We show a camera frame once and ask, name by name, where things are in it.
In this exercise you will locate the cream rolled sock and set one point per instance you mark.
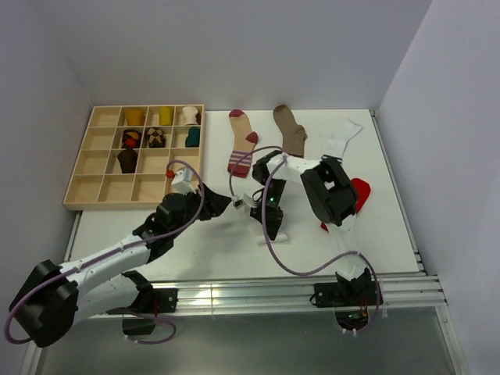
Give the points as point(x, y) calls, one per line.
point(191, 115)

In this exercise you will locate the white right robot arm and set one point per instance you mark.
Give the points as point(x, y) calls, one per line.
point(332, 198)

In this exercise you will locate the red patterned sock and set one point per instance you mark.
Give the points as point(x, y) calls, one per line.
point(362, 190)

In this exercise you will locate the orange rolled sock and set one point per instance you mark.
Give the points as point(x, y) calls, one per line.
point(135, 117)

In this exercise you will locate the wooden compartment tray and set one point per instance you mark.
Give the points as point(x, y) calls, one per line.
point(97, 181)

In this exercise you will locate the yellow rolled sock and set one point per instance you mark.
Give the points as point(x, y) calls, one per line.
point(166, 115)

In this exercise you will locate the beige maroon striped sock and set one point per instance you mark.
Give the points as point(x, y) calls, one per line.
point(245, 140)

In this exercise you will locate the argyle brown rolled sock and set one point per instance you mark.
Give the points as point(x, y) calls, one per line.
point(155, 137)

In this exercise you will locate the teal rolled sock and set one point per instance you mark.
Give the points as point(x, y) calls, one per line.
point(193, 137)

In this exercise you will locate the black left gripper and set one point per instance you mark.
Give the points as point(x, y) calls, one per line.
point(214, 204)

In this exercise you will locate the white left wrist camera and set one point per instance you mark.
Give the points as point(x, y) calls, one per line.
point(180, 180)

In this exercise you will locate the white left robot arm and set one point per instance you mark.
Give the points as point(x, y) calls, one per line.
point(54, 298)

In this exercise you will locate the tan brown sock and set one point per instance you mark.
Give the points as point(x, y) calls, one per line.
point(293, 134)

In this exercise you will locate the dark brown striped sock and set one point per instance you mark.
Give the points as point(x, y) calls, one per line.
point(128, 159)

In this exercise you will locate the aluminium frame rail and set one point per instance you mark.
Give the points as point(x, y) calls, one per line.
point(291, 295)

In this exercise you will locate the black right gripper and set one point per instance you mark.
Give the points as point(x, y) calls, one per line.
point(273, 220)

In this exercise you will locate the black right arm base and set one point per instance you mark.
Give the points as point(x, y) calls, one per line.
point(357, 300)

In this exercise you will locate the plain white sock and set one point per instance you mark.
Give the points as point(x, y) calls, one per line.
point(281, 237)

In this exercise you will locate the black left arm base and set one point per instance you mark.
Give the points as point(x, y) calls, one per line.
point(146, 314)

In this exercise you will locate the argyle red rolled sock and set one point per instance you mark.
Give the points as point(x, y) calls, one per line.
point(131, 139)

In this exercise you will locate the white black-striped sock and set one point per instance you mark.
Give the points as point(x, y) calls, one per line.
point(336, 139)

